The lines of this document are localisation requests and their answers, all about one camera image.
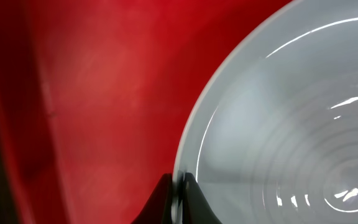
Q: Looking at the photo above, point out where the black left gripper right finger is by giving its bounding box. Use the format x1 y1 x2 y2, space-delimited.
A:
182 172 222 224

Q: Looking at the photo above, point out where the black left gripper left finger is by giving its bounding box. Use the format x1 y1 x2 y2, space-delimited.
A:
131 173 173 224

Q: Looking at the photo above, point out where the large light blue plate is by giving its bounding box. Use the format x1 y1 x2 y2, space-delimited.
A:
172 0 358 223

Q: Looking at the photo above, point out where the red plastic tray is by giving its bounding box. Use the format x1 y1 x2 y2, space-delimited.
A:
0 0 285 223

